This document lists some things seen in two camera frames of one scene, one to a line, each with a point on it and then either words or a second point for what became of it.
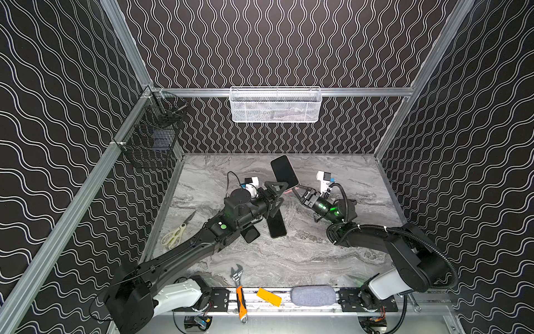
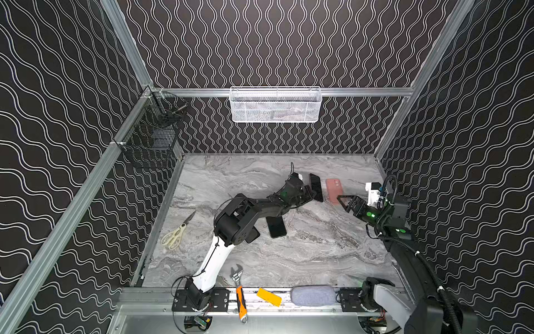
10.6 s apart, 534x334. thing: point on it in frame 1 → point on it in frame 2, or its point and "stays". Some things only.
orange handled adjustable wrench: (236, 274) stays
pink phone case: (284, 172) → (334, 189)
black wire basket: (151, 137) stays
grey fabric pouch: (313, 296) stays
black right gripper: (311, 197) → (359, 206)
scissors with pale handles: (174, 239) stays
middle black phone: (276, 225) stays
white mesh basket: (275, 104) stays
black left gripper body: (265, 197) → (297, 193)
